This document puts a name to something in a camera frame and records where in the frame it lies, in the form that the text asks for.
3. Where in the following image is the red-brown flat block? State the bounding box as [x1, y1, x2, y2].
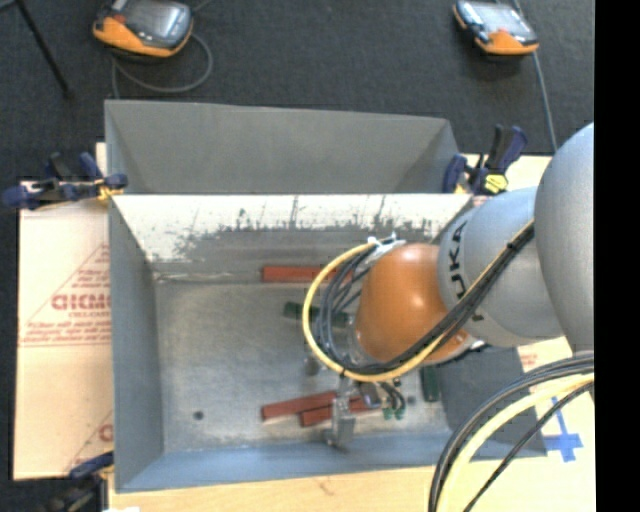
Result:
[261, 265, 342, 284]
[299, 396, 372, 428]
[260, 391, 340, 422]

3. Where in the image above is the dark green flat block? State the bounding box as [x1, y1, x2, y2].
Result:
[420, 366, 441, 403]

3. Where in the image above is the grey metal bin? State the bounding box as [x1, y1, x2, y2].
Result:
[103, 98, 547, 494]

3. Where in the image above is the brown cardboard board, red print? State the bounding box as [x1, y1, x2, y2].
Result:
[12, 141, 116, 482]

